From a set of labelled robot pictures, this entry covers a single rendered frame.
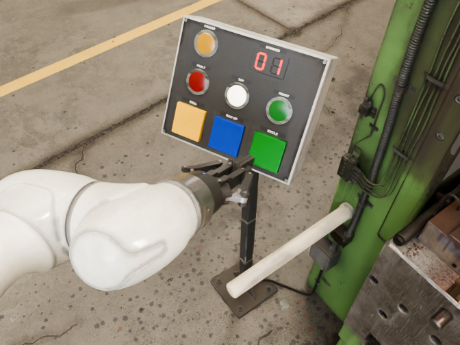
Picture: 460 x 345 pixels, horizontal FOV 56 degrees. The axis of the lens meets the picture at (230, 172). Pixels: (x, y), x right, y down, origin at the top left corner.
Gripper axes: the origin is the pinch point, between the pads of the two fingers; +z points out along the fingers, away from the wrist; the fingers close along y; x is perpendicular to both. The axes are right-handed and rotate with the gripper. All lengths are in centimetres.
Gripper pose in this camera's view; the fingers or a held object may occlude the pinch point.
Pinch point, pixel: (243, 166)
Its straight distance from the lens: 82.0
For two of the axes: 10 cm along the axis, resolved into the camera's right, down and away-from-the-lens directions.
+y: 8.8, 3.7, -3.1
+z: 4.2, -2.6, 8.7
